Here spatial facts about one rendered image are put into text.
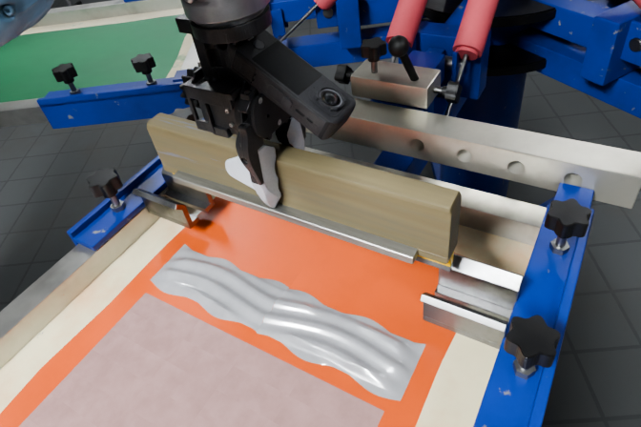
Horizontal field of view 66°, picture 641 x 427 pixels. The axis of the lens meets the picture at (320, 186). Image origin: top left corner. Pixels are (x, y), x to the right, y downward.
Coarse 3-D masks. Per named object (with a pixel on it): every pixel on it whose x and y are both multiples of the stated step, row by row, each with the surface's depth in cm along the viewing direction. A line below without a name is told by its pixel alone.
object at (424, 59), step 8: (416, 56) 84; (424, 56) 84; (432, 56) 83; (440, 56) 83; (416, 64) 82; (424, 64) 82; (432, 64) 81; (440, 64) 82; (392, 104) 74; (400, 104) 74
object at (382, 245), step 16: (176, 176) 61; (192, 176) 61; (208, 192) 59; (224, 192) 58; (240, 192) 58; (256, 208) 56; (272, 208) 55; (288, 208) 54; (304, 224) 53; (320, 224) 52; (336, 224) 52; (352, 240) 50; (368, 240) 49; (384, 240) 49; (400, 256) 48; (416, 256) 48
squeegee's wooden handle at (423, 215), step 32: (160, 128) 58; (192, 128) 57; (192, 160) 59; (224, 160) 55; (288, 160) 50; (320, 160) 50; (256, 192) 56; (288, 192) 53; (320, 192) 50; (352, 192) 48; (384, 192) 45; (416, 192) 44; (448, 192) 44; (352, 224) 51; (384, 224) 48; (416, 224) 46; (448, 224) 44; (448, 256) 47
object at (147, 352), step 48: (192, 240) 70; (240, 240) 69; (288, 240) 68; (144, 288) 65; (96, 336) 60; (144, 336) 59; (192, 336) 58; (240, 336) 57; (48, 384) 56; (96, 384) 55; (144, 384) 54; (192, 384) 53
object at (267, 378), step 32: (320, 256) 65; (352, 256) 64; (384, 256) 63; (320, 288) 61; (352, 288) 60; (384, 288) 60; (416, 288) 59; (384, 320) 56; (416, 320) 56; (256, 352) 55; (288, 352) 55; (224, 384) 53; (256, 384) 52; (288, 384) 52; (320, 384) 52; (352, 384) 51; (416, 384) 50; (224, 416) 50; (256, 416) 50; (288, 416) 50; (320, 416) 49; (352, 416) 49; (384, 416) 48; (416, 416) 48
